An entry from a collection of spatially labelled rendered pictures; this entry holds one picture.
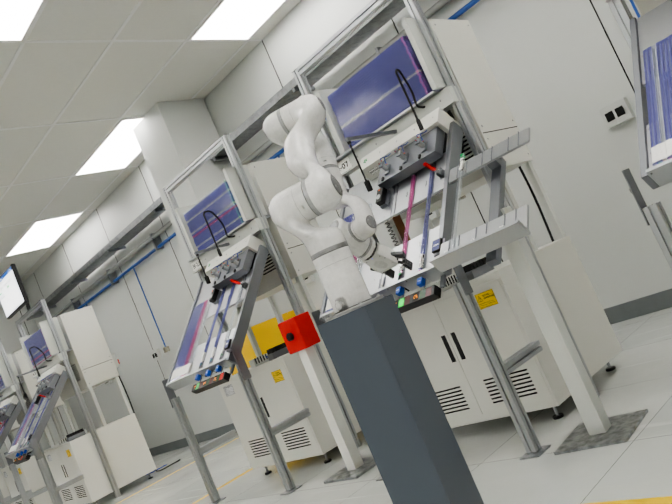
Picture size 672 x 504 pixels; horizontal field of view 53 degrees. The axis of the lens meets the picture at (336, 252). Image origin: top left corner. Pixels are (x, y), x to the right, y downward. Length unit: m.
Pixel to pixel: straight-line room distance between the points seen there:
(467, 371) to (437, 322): 0.24
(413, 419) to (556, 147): 2.66
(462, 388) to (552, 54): 2.17
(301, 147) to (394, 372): 0.76
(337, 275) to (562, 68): 2.59
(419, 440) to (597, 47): 2.78
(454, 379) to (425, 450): 1.01
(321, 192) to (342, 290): 0.29
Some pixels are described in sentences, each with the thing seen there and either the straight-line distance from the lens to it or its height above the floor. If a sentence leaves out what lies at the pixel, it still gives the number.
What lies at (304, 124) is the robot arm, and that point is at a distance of 2.24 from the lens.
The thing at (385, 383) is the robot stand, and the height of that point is 0.48.
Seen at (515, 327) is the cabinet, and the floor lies 0.39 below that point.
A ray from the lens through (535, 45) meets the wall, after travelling 4.33.
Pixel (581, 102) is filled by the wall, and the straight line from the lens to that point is 4.21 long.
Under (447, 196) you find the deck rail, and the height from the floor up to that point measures 0.95.
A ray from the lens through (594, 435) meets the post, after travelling 2.45.
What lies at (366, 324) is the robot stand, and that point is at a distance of 1.92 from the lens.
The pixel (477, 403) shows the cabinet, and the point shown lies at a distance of 2.93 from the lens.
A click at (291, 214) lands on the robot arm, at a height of 1.04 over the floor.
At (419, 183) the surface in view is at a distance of 2.80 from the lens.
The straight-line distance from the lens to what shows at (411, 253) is 2.59.
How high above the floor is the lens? 0.71
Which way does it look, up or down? 5 degrees up
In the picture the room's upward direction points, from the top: 23 degrees counter-clockwise
